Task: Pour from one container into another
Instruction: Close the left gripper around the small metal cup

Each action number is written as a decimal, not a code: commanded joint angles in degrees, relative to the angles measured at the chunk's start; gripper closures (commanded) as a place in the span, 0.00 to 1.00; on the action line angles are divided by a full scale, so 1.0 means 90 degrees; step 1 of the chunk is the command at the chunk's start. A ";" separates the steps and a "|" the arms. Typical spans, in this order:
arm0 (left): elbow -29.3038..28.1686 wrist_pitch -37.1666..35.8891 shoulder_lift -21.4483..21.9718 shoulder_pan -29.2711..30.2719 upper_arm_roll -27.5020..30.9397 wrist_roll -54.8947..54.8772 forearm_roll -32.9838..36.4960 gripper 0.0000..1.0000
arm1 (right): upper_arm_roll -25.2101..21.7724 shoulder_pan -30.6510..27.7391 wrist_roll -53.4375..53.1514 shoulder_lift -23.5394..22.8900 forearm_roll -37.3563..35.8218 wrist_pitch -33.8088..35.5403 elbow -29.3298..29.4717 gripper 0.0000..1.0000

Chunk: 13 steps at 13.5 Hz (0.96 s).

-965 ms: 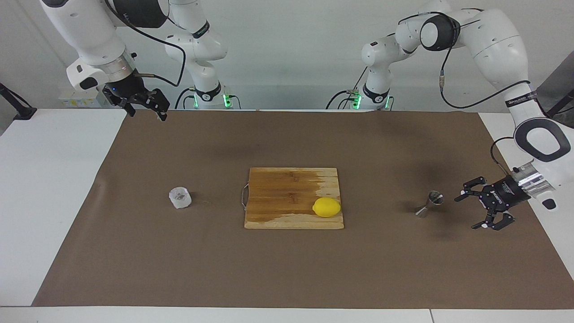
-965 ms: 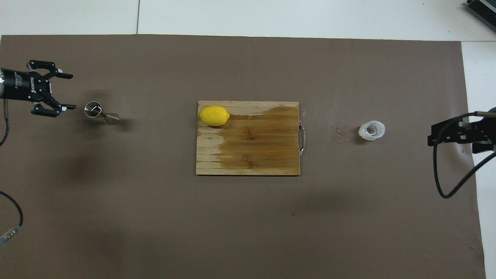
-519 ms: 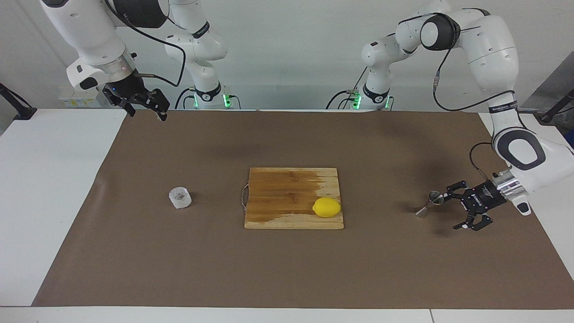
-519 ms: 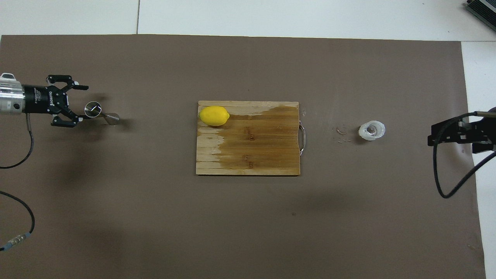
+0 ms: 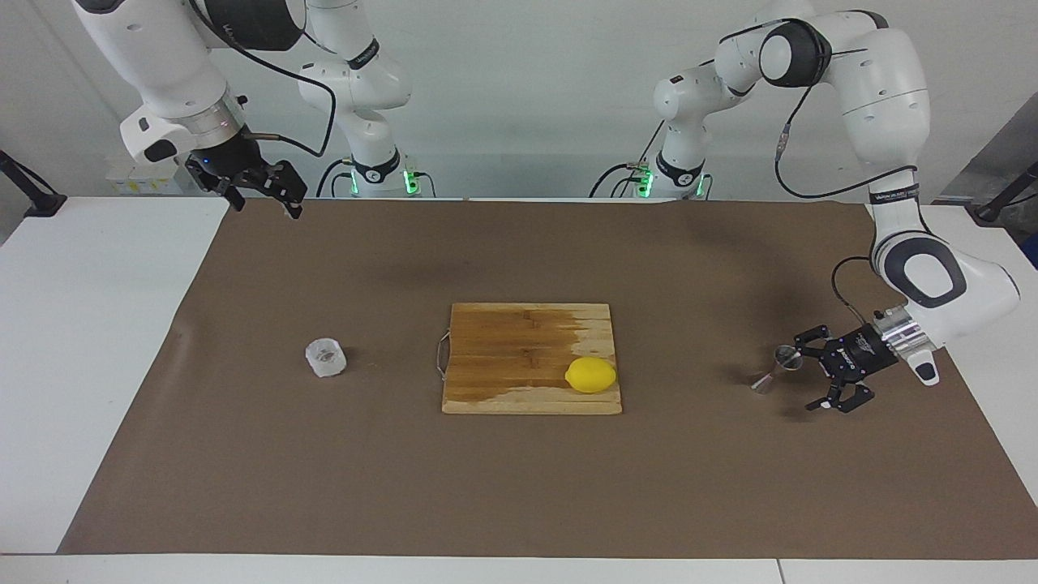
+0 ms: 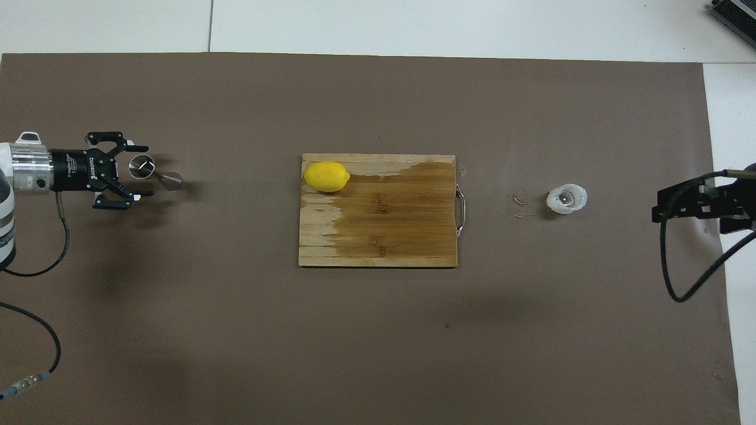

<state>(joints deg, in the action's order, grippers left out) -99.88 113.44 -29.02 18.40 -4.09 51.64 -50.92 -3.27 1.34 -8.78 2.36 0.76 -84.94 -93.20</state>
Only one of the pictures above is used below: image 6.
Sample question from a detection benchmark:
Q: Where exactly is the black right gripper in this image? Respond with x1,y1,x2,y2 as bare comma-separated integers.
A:
651,163,756,234

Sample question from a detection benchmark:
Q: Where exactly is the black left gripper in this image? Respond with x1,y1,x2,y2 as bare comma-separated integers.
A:
50,131,155,210

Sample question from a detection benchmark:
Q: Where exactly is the steel double jigger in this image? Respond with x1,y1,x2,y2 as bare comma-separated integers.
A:
129,155,184,191

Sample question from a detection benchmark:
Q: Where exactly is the brown paper table mat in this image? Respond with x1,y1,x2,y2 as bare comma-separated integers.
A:
0,52,742,425

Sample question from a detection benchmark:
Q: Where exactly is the grey ribbed metal device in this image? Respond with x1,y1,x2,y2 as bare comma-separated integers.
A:
706,0,756,49

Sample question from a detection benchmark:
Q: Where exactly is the yellow lemon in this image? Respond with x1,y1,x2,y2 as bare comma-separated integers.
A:
302,161,351,193

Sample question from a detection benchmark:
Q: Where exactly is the wooden cutting board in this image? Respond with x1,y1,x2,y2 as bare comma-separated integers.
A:
298,153,467,269

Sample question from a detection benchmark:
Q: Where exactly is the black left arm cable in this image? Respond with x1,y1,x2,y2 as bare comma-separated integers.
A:
0,192,70,402

